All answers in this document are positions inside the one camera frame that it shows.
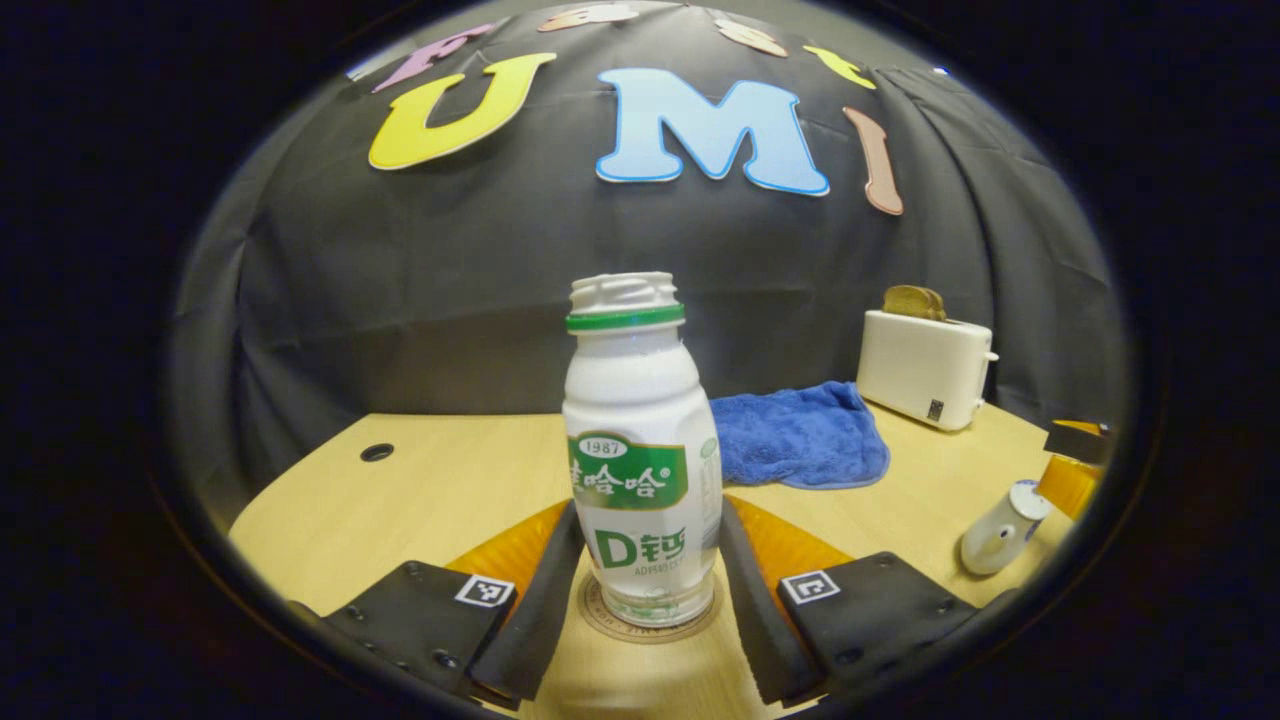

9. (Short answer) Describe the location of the round brown coaster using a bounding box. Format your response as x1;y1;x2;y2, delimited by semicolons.
578;570;723;644

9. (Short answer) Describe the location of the black backdrop cloth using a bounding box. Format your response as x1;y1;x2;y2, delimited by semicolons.
170;0;1131;501

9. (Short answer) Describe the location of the blue towel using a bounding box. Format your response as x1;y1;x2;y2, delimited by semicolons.
708;381;891;491

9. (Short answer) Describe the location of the white green-label water bottle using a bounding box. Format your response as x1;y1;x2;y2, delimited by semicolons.
562;272;723;629

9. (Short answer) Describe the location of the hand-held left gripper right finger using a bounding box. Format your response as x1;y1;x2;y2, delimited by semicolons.
720;497;986;706

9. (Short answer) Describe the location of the white toaster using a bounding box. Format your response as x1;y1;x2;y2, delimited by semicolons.
857;310;999;432

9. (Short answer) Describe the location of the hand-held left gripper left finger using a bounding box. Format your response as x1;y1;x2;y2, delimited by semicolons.
320;500;586;711

